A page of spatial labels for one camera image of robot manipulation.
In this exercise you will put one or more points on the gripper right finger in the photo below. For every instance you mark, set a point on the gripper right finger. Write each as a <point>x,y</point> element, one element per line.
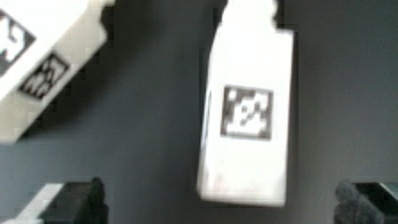
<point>366,203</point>

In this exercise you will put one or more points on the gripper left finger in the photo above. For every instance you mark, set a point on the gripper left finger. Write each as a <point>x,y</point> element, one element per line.
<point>67,203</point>

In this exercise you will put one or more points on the white table leg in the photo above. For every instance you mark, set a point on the white table leg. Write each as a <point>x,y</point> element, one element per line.
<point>243,141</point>
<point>51,36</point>

